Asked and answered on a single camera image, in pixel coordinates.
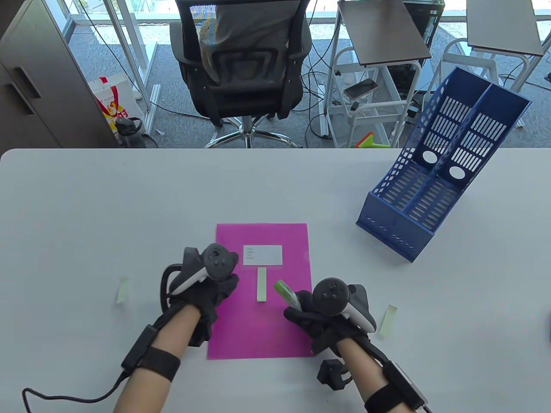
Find blue plastic file rack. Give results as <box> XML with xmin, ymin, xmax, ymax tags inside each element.
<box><xmin>356</xmin><ymin>67</ymin><xmax>532</xmax><ymax>263</ymax></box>

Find green glue stick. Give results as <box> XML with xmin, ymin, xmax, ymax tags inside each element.
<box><xmin>274</xmin><ymin>280</ymin><xmax>302</xmax><ymax>308</ymax></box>

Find black arm strap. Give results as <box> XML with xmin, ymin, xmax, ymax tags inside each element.
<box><xmin>137</xmin><ymin>348</ymin><xmax>181</xmax><ymax>382</ymax></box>
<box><xmin>364</xmin><ymin>383</ymin><xmax>407</xmax><ymax>413</ymax></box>

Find brown-top side table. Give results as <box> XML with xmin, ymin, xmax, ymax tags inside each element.
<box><xmin>337</xmin><ymin>0</ymin><xmax>432</xmax><ymax>67</ymax></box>
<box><xmin>466</xmin><ymin>0</ymin><xmax>545</xmax><ymax>57</ymax></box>

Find black computer tower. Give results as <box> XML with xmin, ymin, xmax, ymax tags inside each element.
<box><xmin>405</xmin><ymin>0</ymin><xmax>445</xmax><ymax>49</ymax></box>

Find black mesh office chair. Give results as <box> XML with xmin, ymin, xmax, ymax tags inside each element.
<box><xmin>169</xmin><ymin>0</ymin><xmax>313</xmax><ymax>149</ymax></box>

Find black wrist sensor box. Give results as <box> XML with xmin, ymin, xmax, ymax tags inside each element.
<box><xmin>121</xmin><ymin>325</ymin><xmax>158</xmax><ymax>371</ymax></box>
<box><xmin>381</xmin><ymin>361</ymin><xmax>430</xmax><ymax>410</ymax></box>

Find red and white shopping bag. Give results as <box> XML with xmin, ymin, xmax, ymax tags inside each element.
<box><xmin>89</xmin><ymin>73</ymin><xmax>145</xmax><ymax>134</ymax></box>

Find tall storage cabinet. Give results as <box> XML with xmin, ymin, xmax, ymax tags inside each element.
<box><xmin>0</xmin><ymin>0</ymin><xmax>119</xmax><ymax>149</ymax></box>

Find white metal table frame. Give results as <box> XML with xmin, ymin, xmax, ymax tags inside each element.
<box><xmin>101</xmin><ymin>0</ymin><xmax>162</xmax><ymax>135</ymax></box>

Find green and red plastic tool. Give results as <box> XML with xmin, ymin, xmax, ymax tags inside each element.
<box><xmin>355</xmin><ymin>133</ymin><xmax>390</xmax><ymax>149</ymax></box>

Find black water bottle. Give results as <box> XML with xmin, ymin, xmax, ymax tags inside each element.
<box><xmin>115</xmin><ymin>117</ymin><xmax>147</xmax><ymax>148</ymax></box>

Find person's right hand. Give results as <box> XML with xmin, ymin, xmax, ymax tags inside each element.
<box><xmin>283</xmin><ymin>290</ymin><xmax>369</xmax><ymax>356</ymax></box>

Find person's left forearm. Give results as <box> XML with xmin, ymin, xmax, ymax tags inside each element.
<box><xmin>113</xmin><ymin>303</ymin><xmax>203</xmax><ymax>413</ymax></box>

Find person's left hand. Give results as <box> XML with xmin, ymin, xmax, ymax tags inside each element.
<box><xmin>169</xmin><ymin>273</ymin><xmax>240</xmax><ymax>338</ymax></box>

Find black handheld controller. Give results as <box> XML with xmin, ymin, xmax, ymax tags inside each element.
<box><xmin>160</xmin><ymin>243</ymin><xmax>239</xmax><ymax>311</ymax></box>
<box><xmin>311</xmin><ymin>277</ymin><xmax>377</xmax><ymax>335</ymax></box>

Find pink L-shaped folder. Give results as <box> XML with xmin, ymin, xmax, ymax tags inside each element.
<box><xmin>207</xmin><ymin>223</ymin><xmax>314</xmax><ymax>360</ymax></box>

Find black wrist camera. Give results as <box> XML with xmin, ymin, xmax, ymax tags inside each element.
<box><xmin>186</xmin><ymin>321</ymin><xmax>212</xmax><ymax>348</ymax></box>
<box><xmin>317</xmin><ymin>359</ymin><xmax>352</xmax><ymax>391</ymax></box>

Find black braided cable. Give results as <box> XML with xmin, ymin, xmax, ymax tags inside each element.
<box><xmin>22</xmin><ymin>370</ymin><xmax>130</xmax><ymax>413</ymax></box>

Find white rolling cart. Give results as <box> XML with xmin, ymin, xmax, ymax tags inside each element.
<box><xmin>323</xmin><ymin>45</ymin><xmax>424</xmax><ymax>149</ymax></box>

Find black smartphone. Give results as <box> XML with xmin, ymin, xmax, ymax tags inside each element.
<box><xmin>343</xmin><ymin>79</ymin><xmax>379</xmax><ymax>100</ymax></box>

